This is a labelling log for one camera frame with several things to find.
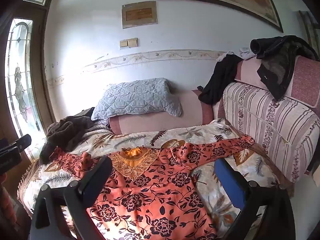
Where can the black draped garment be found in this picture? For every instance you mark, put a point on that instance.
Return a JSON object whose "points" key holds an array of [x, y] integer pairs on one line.
{"points": [[220, 80]]}

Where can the beige wall switch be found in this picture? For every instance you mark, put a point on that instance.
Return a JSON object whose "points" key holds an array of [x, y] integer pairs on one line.
{"points": [[133, 42], [124, 44]]}

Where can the pink sofa armrest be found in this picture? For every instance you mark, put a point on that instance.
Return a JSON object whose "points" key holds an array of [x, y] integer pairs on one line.
{"points": [[160, 120]]}

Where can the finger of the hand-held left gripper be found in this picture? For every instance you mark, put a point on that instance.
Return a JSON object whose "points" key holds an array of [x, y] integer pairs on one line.
{"points": [[22, 141]]}

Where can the striped floral sofa cushion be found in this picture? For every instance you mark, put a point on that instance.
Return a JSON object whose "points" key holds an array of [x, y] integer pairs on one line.
{"points": [[275, 125]]}

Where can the grey quilted pillow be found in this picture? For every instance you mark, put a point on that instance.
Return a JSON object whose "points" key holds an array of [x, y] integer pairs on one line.
{"points": [[135, 95]]}

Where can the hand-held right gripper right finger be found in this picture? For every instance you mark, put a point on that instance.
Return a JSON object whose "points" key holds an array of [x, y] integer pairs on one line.
{"points": [[228, 180]]}

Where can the dark brown clothes pile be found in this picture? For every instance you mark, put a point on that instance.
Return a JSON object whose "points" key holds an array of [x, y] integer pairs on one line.
{"points": [[65, 132]]}

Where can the cream leaf-print blanket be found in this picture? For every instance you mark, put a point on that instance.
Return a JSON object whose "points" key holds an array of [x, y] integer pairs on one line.
{"points": [[212, 135]]}

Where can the framed wall plaque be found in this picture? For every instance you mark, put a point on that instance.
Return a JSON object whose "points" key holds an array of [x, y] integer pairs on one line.
{"points": [[139, 14]]}

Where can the narrow framed wall picture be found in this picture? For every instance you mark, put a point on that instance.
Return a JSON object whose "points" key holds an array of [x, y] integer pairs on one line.
{"points": [[311, 30]]}

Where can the light grey cloth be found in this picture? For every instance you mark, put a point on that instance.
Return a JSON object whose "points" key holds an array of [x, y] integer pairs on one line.
{"points": [[246, 52]]}

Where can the stained glass door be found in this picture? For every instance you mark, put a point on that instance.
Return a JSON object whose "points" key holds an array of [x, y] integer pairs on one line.
{"points": [[22, 80]]}

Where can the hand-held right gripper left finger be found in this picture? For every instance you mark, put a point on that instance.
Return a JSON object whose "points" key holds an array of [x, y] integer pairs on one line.
{"points": [[98, 175]]}

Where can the black jacket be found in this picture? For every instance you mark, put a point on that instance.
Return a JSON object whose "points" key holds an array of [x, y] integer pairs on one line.
{"points": [[275, 72]]}

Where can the orange floral garment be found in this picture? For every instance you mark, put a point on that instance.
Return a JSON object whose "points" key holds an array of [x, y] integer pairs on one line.
{"points": [[150, 192]]}

